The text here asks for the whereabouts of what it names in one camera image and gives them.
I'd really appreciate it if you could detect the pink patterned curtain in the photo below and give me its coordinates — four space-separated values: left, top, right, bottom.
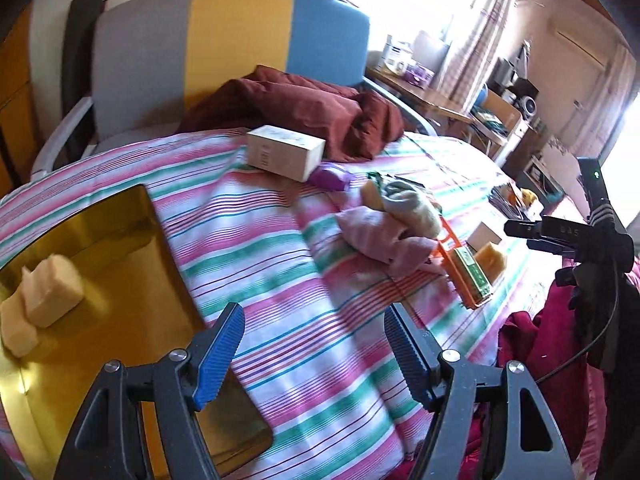
437 0 515 113

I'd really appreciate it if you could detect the wooden side desk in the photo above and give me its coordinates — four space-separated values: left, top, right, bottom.
366 67 528 166

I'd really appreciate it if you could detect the gold tin tray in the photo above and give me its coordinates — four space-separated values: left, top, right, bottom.
1 185 272 479

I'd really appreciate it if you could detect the small white box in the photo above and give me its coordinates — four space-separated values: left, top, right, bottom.
466 221 504 252

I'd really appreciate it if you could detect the wooden wardrobe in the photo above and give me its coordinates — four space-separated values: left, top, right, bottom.
0 3 43 195

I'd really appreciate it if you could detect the orange plastic rack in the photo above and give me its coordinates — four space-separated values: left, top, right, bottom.
435 217 492 310

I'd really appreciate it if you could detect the grey yellow blue armchair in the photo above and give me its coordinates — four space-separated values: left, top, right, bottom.
29 0 436 181

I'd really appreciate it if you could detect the pale blue yellow sock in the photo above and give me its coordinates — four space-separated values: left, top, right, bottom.
359 179 442 240

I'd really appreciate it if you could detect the black rolled mat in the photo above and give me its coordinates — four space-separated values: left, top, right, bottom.
60 0 106 162

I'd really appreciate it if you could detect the green tea box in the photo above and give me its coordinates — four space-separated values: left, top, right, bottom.
448 246 491 304

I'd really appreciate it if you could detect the dark red cloth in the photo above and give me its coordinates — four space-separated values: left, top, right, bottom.
177 65 405 162

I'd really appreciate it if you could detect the orange snack wrapper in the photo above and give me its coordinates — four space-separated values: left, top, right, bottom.
506 183 539 210

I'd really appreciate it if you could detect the yellow sponge block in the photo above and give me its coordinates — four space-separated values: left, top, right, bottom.
1 286 39 359
22 254 85 328

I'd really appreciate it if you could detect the cream tea box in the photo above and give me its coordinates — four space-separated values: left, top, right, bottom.
246 125 326 183

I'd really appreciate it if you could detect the pink striped towel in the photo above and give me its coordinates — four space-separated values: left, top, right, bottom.
335 206 446 278

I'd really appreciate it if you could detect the striped tablecloth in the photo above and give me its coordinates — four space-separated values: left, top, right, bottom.
0 127 566 480

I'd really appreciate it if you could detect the purple sachet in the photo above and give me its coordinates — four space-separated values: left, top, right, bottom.
307 165 354 192

